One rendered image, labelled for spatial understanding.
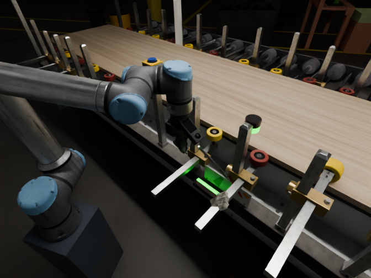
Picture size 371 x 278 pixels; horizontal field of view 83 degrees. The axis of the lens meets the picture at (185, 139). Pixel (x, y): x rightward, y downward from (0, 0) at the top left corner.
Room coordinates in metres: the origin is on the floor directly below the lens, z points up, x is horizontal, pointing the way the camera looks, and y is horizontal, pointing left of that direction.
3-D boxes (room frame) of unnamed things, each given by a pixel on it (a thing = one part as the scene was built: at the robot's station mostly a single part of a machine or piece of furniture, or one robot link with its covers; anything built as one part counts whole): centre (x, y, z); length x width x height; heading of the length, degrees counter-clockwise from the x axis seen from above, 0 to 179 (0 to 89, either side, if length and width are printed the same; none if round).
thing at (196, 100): (0.77, -0.04, 0.90); 0.04 x 0.04 x 0.48; 45
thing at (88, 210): (0.52, 0.62, 0.30); 0.25 x 0.25 x 0.60; 72
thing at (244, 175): (0.58, -0.24, 0.84); 0.14 x 0.06 x 0.05; 45
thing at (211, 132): (0.82, -0.15, 0.85); 0.08 x 0.08 x 0.11
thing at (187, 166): (0.68, -0.01, 0.80); 0.44 x 0.03 x 0.04; 135
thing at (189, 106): (0.64, 0.02, 1.18); 0.10 x 0.09 x 0.05; 135
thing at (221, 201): (0.45, -0.13, 0.87); 0.09 x 0.07 x 0.02; 135
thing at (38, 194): (0.53, 0.62, 0.79); 0.17 x 0.15 x 0.18; 175
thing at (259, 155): (0.64, -0.32, 0.85); 0.08 x 0.08 x 0.11
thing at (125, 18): (5.12, 1.31, 0.34); 0.44 x 0.43 x 0.68; 70
